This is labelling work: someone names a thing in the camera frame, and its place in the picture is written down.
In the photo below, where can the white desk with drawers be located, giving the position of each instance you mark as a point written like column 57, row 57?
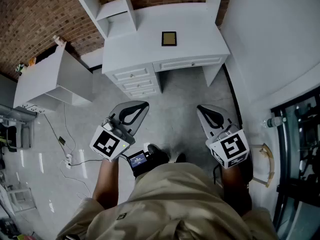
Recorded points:
column 150, row 34

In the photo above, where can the white cabinet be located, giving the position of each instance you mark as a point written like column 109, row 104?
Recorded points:
column 50, row 79

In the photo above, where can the small dark framed square object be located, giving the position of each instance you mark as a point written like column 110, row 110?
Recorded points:
column 169, row 38

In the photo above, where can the small white figurine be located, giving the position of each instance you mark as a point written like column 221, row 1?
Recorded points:
column 59, row 40

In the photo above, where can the small white desk drawer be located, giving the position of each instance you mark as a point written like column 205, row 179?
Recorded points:
column 143, row 92
column 137, row 84
column 131, row 74

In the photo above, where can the black power adapter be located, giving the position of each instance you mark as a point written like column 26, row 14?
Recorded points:
column 62, row 140

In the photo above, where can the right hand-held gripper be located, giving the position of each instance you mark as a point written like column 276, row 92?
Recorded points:
column 232, row 149

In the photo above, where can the wide white desk drawer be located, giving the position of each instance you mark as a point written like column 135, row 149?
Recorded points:
column 187, row 63

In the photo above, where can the white shelf unit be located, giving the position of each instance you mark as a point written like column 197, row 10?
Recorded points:
column 112, row 9

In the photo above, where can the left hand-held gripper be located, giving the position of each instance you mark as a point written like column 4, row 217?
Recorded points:
column 108, row 144

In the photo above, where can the white power strip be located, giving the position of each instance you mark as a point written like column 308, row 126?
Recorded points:
column 68, row 160

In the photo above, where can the person's black shoe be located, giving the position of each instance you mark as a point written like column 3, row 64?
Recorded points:
column 156, row 151
column 180, row 157

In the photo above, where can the clear plastic bottle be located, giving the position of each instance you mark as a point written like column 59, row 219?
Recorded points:
column 275, row 122

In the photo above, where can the person's right forearm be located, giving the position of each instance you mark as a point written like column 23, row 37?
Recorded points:
column 236, row 191

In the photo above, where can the low white table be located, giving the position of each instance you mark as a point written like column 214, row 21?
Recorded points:
column 21, row 199

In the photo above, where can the person's beige shirt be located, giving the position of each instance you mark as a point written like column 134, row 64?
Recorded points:
column 175, row 209

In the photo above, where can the small orange item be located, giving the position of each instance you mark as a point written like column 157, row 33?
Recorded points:
column 32, row 61

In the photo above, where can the curved wooden piece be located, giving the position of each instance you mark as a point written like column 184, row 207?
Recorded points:
column 271, row 159

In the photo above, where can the black framed glass door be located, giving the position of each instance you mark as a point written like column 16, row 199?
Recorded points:
column 282, row 159

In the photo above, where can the black device with blue screen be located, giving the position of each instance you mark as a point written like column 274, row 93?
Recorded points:
column 155, row 165

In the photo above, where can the small green toy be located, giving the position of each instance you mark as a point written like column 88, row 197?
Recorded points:
column 20, row 68

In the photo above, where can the person's left forearm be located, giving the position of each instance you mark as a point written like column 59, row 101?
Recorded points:
column 107, row 184

